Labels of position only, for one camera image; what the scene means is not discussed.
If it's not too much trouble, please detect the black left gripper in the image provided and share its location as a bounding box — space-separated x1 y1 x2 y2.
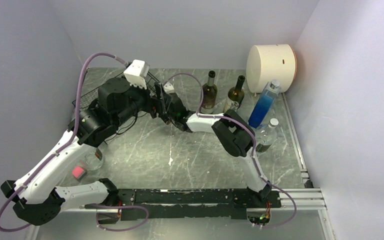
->
114 77 174 127

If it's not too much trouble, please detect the green wine bottle silver neck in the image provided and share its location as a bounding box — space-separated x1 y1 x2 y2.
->
200 70 218 114

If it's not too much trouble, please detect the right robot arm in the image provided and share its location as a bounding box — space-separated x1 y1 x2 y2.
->
155 92 272 207

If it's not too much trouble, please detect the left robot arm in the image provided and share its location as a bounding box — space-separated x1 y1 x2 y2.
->
0 76 166 226

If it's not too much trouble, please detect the green wine bottle black neck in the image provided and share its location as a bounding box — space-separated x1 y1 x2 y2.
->
223 75 246 113

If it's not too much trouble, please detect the clear bottle white cap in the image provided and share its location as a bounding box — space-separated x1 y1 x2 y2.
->
255 118 279 153

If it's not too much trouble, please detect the cream cylindrical container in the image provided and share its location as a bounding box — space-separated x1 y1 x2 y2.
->
246 44 297 94

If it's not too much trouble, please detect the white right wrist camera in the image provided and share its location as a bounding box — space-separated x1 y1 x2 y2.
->
163 82 175 94

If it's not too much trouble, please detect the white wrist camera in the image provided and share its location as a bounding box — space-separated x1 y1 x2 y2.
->
123 59 150 90
163 82 175 94

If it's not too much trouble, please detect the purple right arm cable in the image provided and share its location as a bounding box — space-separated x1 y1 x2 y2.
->
161 72 298 230

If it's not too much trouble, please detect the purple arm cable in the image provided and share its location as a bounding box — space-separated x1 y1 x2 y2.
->
161 72 298 230
0 51 130 233

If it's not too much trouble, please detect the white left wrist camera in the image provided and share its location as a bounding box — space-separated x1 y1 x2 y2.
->
123 59 150 90

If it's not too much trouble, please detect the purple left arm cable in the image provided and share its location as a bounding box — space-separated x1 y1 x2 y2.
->
0 51 130 233

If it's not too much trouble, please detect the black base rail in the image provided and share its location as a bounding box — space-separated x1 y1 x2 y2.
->
107 188 282 221

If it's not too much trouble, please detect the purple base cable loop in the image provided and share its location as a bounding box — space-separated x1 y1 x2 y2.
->
84 204 150 233

